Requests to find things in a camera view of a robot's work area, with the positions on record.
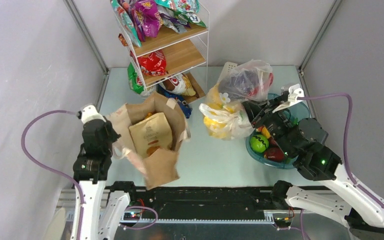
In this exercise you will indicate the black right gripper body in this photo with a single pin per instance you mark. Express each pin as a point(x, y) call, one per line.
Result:
point(276, 125)

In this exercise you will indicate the translucent plastic grocery bag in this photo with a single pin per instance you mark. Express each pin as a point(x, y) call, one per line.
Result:
point(223, 114)

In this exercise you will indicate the green toy ball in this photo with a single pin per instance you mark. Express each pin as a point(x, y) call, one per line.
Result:
point(259, 143)

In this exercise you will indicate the teal plastic tub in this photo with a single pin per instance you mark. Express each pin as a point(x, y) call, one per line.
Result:
point(299, 111)

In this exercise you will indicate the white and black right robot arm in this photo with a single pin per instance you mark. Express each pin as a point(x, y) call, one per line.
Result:
point(358, 209)

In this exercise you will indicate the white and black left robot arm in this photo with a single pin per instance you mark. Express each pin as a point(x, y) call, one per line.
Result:
point(90, 175)

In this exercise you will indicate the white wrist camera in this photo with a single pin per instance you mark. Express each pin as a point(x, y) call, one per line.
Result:
point(291, 95)
point(88, 113)

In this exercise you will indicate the teal snack bag left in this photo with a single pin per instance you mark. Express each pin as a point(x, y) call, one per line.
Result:
point(128, 30)

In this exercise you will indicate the green white snack bag top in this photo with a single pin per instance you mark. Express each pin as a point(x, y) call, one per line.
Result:
point(178, 15)

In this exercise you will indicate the brown burlap tote bag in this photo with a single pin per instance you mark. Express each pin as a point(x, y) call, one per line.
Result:
point(160, 168)

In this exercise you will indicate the white red chips bag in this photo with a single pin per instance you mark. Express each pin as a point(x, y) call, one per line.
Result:
point(179, 85)

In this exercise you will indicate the purple snack bag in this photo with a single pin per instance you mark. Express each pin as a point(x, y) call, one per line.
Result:
point(149, 17)

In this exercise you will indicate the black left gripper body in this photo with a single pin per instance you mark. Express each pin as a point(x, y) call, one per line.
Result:
point(112, 137)

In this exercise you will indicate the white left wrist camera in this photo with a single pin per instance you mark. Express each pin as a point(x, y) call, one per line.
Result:
point(88, 113)

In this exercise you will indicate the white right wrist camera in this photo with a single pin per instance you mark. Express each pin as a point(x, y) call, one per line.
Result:
point(291, 95)

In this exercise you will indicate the red snack bag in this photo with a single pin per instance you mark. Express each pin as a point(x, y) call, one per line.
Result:
point(153, 64)

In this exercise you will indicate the white wire wooden shelf rack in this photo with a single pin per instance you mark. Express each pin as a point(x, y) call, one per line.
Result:
point(183, 51)

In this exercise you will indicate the white plastic basket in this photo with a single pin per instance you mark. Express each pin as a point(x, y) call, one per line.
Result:
point(227, 68)

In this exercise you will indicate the blue snack bag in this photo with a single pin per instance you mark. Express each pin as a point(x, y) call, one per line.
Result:
point(186, 109)

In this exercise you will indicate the dark red toy apple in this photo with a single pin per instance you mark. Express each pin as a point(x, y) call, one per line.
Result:
point(274, 154)

